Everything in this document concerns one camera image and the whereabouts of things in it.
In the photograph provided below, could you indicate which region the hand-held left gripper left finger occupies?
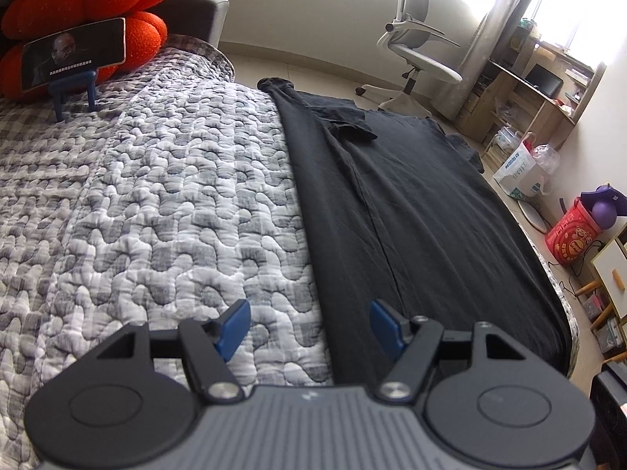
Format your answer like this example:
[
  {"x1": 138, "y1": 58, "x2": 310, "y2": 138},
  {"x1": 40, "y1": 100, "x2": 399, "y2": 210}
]
[{"x1": 95, "y1": 298, "x2": 252, "y2": 403}]

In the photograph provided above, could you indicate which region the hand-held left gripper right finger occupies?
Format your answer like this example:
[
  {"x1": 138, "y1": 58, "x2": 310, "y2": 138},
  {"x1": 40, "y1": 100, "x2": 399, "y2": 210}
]
[{"x1": 368, "y1": 298, "x2": 533, "y2": 405}]

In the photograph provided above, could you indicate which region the black shirt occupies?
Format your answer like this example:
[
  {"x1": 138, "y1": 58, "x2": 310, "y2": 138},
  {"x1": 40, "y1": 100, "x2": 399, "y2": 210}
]
[{"x1": 257, "y1": 77, "x2": 574, "y2": 387}]

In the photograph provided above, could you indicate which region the clear storage box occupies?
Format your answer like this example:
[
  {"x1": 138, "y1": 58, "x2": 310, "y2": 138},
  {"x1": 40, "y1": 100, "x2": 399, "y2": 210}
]
[{"x1": 598, "y1": 317, "x2": 627, "y2": 354}]

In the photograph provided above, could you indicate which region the pink storage box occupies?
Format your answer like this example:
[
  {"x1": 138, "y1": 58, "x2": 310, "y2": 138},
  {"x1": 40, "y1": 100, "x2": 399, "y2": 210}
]
[{"x1": 583, "y1": 295, "x2": 605, "y2": 323}]

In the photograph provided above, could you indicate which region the white wooden cabinet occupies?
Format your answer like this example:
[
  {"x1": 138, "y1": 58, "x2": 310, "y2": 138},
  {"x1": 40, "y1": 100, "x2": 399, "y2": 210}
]
[{"x1": 575, "y1": 235, "x2": 627, "y2": 334}]

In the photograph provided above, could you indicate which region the grey checked quilt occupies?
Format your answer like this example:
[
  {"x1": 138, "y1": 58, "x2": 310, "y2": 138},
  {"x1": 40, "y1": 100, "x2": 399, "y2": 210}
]
[{"x1": 0, "y1": 34, "x2": 581, "y2": 470}]

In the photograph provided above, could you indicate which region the white round board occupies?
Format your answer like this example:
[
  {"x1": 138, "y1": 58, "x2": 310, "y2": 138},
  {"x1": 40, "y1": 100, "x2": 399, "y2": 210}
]
[{"x1": 516, "y1": 198, "x2": 552, "y2": 233}]

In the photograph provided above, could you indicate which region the red bucket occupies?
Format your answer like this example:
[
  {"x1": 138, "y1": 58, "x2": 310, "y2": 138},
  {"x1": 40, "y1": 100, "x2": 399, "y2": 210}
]
[{"x1": 545, "y1": 197, "x2": 605, "y2": 266}]

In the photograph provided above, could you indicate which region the white paper bag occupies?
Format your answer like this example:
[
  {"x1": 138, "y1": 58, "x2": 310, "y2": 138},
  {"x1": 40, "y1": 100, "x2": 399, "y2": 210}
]
[{"x1": 492, "y1": 132, "x2": 554, "y2": 201}]

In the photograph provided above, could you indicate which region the purple ball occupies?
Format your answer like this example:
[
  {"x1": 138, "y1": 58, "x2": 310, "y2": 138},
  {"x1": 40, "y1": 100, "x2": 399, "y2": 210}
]
[{"x1": 592, "y1": 201, "x2": 620, "y2": 229}]

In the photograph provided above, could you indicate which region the purple hat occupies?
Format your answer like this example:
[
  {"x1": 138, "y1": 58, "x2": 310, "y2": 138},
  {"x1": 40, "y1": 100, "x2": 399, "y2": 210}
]
[{"x1": 580, "y1": 183, "x2": 627, "y2": 216}]

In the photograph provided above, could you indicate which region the clear plastic bag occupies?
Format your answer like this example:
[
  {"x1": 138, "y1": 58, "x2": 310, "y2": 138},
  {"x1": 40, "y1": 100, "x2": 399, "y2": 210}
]
[{"x1": 531, "y1": 144, "x2": 560, "y2": 174}]

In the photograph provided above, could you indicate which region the wooden desk with shelves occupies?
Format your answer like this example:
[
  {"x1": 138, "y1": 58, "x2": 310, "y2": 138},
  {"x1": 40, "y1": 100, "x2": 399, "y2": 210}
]
[{"x1": 460, "y1": 24, "x2": 608, "y2": 167}]

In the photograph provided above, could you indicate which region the white office chair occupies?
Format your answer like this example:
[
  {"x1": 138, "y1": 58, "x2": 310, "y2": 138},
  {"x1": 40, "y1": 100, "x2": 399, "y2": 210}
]
[{"x1": 355, "y1": 0, "x2": 464, "y2": 118}]

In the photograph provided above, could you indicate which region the black monitor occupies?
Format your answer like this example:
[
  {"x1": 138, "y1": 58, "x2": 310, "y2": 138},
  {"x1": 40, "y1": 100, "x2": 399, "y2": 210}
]
[{"x1": 524, "y1": 63, "x2": 564, "y2": 99}]

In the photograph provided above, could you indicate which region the blue phone stand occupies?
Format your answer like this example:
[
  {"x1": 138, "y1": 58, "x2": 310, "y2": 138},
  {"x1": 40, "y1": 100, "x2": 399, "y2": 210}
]
[{"x1": 49, "y1": 71, "x2": 99, "y2": 122}]

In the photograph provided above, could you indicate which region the grey sofa armrest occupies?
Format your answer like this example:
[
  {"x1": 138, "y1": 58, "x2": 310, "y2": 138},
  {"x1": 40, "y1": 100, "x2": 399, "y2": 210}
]
[{"x1": 161, "y1": 0, "x2": 231, "y2": 52}]

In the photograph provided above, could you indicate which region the smartphone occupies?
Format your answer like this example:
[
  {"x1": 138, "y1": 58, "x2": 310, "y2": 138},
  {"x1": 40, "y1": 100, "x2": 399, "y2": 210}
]
[{"x1": 21, "y1": 17, "x2": 128, "y2": 93}]

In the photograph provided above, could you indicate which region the beige curtain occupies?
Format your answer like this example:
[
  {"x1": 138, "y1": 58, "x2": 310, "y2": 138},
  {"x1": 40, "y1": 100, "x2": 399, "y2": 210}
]
[{"x1": 448, "y1": 0, "x2": 556, "y2": 121}]

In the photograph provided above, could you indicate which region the black floor cable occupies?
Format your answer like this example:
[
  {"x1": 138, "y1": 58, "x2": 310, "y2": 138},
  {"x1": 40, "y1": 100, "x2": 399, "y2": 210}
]
[{"x1": 549, "y1": 235, "x2": 603, "y2": 299}]

